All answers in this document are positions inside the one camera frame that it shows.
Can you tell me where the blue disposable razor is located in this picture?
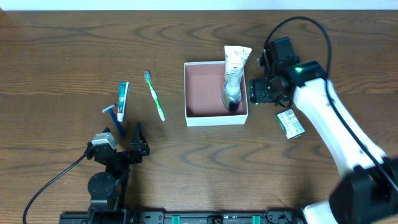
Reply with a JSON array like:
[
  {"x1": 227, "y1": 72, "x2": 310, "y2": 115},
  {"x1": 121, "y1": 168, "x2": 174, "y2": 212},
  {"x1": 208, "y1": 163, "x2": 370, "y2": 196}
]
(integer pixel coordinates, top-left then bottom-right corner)
[{"x1": 102, "y1": 104, "x2": 126, "y2": 137}]

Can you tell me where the clear pump bottle green label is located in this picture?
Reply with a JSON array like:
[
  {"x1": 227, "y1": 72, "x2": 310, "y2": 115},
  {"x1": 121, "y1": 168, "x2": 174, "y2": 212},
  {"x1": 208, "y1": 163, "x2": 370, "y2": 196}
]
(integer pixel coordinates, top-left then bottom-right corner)
[{"x1": 223, "y1": 71, "x2": 243, "y2": 113}]

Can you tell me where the white lotion tube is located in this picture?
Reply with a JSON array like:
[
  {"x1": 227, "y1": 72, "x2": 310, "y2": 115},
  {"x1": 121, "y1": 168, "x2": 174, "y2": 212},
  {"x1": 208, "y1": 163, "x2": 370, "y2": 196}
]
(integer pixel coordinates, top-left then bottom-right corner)
[{"x1": 224, "y1": 45, "x2": 252, "y2": 81}]

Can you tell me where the green white toothpaste tube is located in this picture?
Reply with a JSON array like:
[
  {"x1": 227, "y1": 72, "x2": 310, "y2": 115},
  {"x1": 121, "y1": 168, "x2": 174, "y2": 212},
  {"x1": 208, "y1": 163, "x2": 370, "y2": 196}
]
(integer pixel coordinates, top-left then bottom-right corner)
[{"x1": 117, "y1": 82, "x2": 129, "y2": 122}]

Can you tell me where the green white soap package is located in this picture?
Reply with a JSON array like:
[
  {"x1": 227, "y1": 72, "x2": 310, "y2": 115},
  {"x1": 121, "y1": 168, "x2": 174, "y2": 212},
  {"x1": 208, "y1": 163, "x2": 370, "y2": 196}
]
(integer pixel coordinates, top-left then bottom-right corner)
[{"x1": 276, "y1": 109, "x2": 305, "y2": 139}]

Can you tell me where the white box with pink interior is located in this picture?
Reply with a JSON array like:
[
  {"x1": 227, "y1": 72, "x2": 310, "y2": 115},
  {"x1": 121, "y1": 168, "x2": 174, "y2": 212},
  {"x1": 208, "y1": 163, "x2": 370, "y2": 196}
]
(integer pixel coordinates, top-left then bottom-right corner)
[{"x1": 184, "y1": 61, "x2": 248, "y2": 127}]

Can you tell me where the green white toothbrush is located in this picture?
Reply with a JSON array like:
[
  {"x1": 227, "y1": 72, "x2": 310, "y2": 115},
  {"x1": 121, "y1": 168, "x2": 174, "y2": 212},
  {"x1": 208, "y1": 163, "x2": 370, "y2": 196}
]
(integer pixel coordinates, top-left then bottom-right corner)
[{"x1": 144, "y1": 71, "x2": 165, "y2": 121}]

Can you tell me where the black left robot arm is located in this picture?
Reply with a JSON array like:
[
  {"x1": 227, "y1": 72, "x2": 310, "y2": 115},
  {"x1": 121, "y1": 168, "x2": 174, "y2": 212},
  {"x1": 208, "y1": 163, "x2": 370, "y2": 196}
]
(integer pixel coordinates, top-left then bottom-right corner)
[{"x1": 84, "y1": 123, "x2": 150, "y2": 223}]

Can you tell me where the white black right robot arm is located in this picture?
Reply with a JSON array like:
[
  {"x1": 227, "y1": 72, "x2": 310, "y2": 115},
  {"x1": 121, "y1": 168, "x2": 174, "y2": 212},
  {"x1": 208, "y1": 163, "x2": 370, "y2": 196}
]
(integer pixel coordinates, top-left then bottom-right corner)
[{"x1": 249, "y1": 37, "x2": 397, "y2": 223}]

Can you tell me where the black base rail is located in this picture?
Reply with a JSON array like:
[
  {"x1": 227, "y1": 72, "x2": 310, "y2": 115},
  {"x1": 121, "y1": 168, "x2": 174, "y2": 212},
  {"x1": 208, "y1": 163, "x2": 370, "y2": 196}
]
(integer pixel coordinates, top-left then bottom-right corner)
[{"x1": 59, "y1": 209, "x2": 306, "y2": 224}]

